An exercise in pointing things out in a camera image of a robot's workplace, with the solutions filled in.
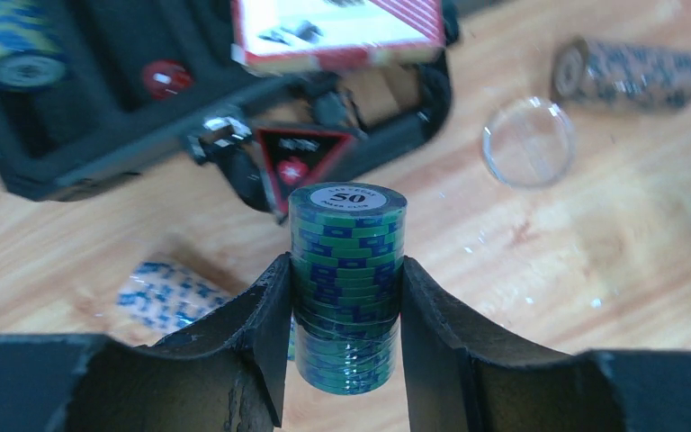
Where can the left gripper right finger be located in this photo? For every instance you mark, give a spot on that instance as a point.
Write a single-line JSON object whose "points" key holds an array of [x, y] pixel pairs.
{"points": [[464, 372]]}

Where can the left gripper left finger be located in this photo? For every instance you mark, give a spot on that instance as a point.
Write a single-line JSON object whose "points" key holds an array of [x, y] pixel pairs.
{"points": [[224, 372]]}

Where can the black poker set case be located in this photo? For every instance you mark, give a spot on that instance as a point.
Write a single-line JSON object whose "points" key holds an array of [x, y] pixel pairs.
{"points": [[98, 128]]}

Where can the red playing card box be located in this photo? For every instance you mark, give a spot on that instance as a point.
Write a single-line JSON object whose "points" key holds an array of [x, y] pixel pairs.
{"points": [[299, 36]]}

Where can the black red case tag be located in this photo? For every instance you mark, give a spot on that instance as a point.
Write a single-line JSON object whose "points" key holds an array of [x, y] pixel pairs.
{"points": [[293, 155]]}

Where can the brown chip stack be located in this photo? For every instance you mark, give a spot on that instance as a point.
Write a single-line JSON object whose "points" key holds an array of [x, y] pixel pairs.
{"points": [[622, 77]]}

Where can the clear round dealer button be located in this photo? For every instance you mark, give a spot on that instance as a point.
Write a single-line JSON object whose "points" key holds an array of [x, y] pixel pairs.
{"points": [[529, 143]]}

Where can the red die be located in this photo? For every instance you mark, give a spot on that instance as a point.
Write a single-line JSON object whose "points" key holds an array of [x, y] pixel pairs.
{"points": [[164, 78]]}

